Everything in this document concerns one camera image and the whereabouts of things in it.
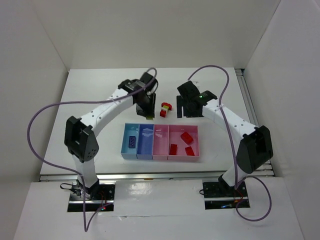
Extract lime green lego brick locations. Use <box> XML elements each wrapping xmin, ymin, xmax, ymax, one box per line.
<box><xmin>146</xmin><ymin>116</ymin><xmax>154</xmax><ymax>121</ymax></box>

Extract red green white lego stack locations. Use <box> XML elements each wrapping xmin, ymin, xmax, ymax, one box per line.
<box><xmin>159</xmin><ymin>102</ymin><xmax>173</xmax><ymax>118</ymax></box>

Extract red rounded lego brick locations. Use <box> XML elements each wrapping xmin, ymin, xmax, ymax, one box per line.
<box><xmin>180</xmin><ymin>131</ymin><xmax>194</xmax><ymax>145</ymax></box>

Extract purple lego brick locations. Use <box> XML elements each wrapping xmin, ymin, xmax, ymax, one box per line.
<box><xmin>128</xmin><ymin>135</ymin><xmax>137</xmax><ymax>149</ymax></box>

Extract red curved lego brick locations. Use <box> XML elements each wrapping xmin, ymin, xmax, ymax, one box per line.
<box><xmin>185</xmin><ymin>146</ymin><xmax>195</xmax><ymax>156</ymax></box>

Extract red rectangular lego brick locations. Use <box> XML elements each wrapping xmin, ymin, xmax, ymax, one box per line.
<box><xmin>169</xmin><ymin>143</ymin><xmax>178</xmax><ymax>156</ymax></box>

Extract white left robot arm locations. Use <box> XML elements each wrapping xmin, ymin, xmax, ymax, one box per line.
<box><xmin>64</xmin><ymin>72</ymin><xmax>159</xmax><ymax>198</ymax></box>

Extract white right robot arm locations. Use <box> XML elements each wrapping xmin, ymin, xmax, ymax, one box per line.
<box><xmin>177</xmin><ymin>81</ymin><xmax>274</xmax><ymax>190</ymax></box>

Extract light blue container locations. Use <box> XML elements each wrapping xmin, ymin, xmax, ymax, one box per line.
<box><xmin>120</xmin><ymin>123</ymin><xmax>140</xmax><ymax>160</ymax></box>

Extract wide pink container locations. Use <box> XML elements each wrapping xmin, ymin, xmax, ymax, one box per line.
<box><xmin>168</xmin><ymin>124</ymin><xmax>200</xmax><ymax>163</ymax></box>

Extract narrow pink container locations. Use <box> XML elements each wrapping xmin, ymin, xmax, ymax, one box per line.
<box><xmin>152</xmin><ymin>124</ymin><xmax>169</xmax><ymax>161</ymax></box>

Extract dark blue container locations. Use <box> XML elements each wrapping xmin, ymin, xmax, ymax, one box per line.
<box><xmin>136</xmin><ymin>123</ymin><xmax>154</xmax><ymax>160</ymax></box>

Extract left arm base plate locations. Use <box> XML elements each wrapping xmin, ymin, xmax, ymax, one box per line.
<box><xmin>60</xmin><ymin>183</ymin><xmax>116</xmax><ymax>213</ymax></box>

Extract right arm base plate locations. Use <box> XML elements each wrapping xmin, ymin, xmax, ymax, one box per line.
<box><xmin>199</xmin><ymin>182</ymin><xmax>250</xmax><ymax>210</ymax></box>

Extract aluminium right rail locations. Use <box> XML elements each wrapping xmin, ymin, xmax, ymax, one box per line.
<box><xmin>234</xmin><ymin>68</ymin><xmax>275</xmax><ymax>177</ymax></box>

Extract aluminium rail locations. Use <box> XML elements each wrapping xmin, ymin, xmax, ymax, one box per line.
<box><xmin>234</xmin><ymin>68</ymin><xmax>275</xmax><ymax>177</ymax></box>
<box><xmin>38</xmin><ymin>169</ymin><xmax>276</xmax><ymax>183</ymax></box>

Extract aluminium front rail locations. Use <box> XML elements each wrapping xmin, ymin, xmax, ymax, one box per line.
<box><xmin>38</xmin><ymin>169</ymin><xmax>276</xmax><ymax>183</ymax></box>

